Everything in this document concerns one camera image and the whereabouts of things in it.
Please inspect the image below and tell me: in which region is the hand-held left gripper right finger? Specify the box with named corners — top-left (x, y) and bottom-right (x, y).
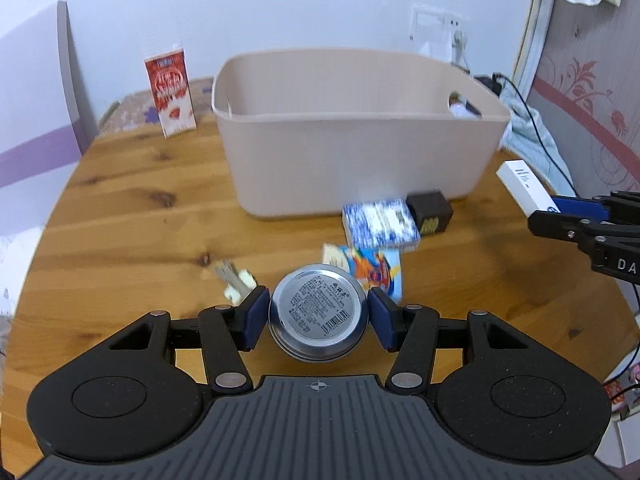
top-left (367, 289), bottom-right (529, 404)

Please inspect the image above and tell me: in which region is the long white box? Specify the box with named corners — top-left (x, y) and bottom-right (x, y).
top-left (495, 159), bottom-right (559, 220)

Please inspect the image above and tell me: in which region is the small white keychain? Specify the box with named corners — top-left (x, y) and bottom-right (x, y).
top-left (212, 258), bottom-right (259, 306)

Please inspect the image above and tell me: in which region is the white wall socket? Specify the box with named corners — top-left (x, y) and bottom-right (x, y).
top-left (409, 4), bottom-right (472, 69)

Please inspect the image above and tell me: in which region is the white cardboard box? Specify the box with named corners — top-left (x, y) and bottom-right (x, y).
top-left (616, 411), bottom-right (640, 468)

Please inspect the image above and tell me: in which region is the black cable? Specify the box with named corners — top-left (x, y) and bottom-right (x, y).
top-left (491, 71), bottom-right (578, 197)

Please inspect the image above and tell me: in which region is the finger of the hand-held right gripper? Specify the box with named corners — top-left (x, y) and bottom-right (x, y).
top-left (527, 209), bottom-right (603, 261)
top-left (548, 191), bottom-right (640, 227)

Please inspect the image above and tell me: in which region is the light blue cloth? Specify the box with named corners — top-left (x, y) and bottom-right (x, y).
top-left (497, 79), bottom-right (577, 197)

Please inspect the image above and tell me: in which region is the black power adapter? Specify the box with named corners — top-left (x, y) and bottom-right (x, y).
top-left (473, 74), bottom-right (507, 95)

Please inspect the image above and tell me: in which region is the blue white patterned box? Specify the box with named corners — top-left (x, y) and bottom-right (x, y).
top-left (342, 199), bottom-right (421, 254)

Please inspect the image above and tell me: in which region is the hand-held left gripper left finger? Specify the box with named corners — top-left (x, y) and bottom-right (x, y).
top-left (107, 285), bottom-right (272, 408)

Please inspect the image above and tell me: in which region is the small black cube box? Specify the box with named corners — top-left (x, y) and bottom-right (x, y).
top-left (405, 189), bottom-right (454, 237)

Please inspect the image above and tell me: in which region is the orange blue printed box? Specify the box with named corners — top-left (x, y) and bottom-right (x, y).
top-left (322, 243), bottom-right (404, 307)

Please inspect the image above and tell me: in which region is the red milk carton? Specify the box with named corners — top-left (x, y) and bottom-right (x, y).
top-left (143, 44), bottom-right (197, 140)

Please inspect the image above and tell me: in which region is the beige plastic storage bin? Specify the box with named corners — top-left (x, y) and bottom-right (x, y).
top-left (211, 48), bottom-right (512, 221)

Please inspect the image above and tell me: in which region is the white purple-striped board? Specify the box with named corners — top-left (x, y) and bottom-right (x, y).
top-left (0, 0), bottom-right (99, 241)

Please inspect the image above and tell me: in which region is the round metal tin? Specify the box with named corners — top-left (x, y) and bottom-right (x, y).
top-left (269, 265), bottom-right (371, 363)

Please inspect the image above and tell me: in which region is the patterned table mat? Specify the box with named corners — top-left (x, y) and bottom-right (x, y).
top-left (97, 77), bottom-right (217, 137)

